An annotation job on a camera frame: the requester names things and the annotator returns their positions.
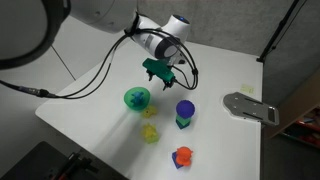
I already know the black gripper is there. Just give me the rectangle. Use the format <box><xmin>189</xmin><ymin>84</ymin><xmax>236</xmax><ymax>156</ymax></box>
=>
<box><xmin>145</xmin><ymin>55</ymin><xmax>186</xmax><ymax>92</ymax></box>

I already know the blue rubber animal toy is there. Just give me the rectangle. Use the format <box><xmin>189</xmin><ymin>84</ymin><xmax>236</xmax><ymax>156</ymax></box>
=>
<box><xmin>130</xmin><ymin>91</ymin><xmax>148</xmax><ymax>108</ymax></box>

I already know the green translucent bowl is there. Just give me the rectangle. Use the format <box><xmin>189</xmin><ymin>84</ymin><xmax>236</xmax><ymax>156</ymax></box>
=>
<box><xmin>123</xmin><ymin>86</ymin><xmax>151</xmax><ymax>113</ymax></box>

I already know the green toy block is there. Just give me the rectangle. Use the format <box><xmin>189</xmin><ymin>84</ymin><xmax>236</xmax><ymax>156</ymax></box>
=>
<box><xmin>176</xmin><ymin>114</ymin><xmax>192</xmax><ymax>126</ymax></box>

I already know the yellow spiky toy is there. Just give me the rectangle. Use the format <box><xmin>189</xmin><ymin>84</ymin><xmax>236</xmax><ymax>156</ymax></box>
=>
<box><xmin>140</xmin><ymin>122</ymin><xmax>158</xmax><ymax>138</ymax></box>

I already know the yellow-green toy block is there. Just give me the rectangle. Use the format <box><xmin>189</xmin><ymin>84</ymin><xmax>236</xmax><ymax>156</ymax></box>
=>
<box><xmin>146</xmin><ymin>132</ymin><xmax>160</xmax><ymax>145</ymax></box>

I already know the orange rubber toy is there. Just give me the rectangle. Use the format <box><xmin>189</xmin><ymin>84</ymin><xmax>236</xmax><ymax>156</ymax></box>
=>
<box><xmin>175</xmin><ymin>146</ymin><xmax>194</xmax><ymax>167</ymax></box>

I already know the blue flat toy block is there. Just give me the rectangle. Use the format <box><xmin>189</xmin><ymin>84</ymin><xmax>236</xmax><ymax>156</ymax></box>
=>
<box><xmin>171</xmin><ymin>151</ymin><xmax>185</xmax><ymax>170</ymax></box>

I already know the pale yellow sticky note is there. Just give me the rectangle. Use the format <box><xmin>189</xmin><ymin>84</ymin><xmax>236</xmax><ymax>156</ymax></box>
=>
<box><xmin>240</xmin><ymin>83</ymin><xmax>255</xmax><ymax>94</ymax></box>

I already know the grey metal mounting plate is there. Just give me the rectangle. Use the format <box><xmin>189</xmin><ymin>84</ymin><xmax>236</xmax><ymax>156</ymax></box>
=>
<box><xmin>222</xmin><ymin>92</ymin><xmax>280</xmax><ymax>127</ymax></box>

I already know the red black hand tool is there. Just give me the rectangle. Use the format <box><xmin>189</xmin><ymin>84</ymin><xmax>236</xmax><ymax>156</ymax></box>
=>
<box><xmin>49</xmin><ymin>151</ymin><xmax>98</xmax><ymax>180</ymax></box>

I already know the black tripod stand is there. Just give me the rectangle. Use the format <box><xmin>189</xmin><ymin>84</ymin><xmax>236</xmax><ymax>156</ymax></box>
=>
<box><xmin>256</xmin><ymin>0</ymin><xmax>302</xmax><ymax>64</ymax></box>

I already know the wooden shelf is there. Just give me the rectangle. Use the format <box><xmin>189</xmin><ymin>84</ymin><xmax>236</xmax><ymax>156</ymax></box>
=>
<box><xmin>266</xmin><ymin>70</ymin><xmax>320</xmax><ymax>149</ymax></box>

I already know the black case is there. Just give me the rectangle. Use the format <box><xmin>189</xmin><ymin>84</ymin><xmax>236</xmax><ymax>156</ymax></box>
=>
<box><xmin>0</xmin><ymin>140</ymin><xmax>130</xmax><ymax>180</ymax></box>

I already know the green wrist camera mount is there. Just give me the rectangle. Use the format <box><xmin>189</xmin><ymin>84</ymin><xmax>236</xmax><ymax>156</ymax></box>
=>
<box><xmin>142</xmin><ymin>57</ymin><xmax>177</xmax><ymax>83</ymax></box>

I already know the black cable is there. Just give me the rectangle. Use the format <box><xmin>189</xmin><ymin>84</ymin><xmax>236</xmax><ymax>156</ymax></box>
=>
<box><xmin>139</xmin><ymin>27</ymin><xmax>200</xmax><ymax>91</ymax></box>
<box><xmin>0</xmin><ymin>28</ymin><xmax>141</xmax><ymax>100</ymax></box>

